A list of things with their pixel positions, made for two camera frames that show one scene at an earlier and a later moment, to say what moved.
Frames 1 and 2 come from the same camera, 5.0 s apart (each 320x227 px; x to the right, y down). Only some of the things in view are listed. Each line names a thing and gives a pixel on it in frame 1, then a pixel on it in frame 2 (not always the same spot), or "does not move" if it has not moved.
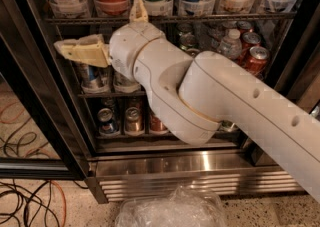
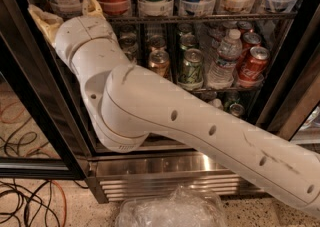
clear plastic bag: (180, 206) does not move
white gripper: (128, 45) → (81, 33)
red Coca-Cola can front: (258, 60) does not move
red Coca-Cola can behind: (249, 40) does not move
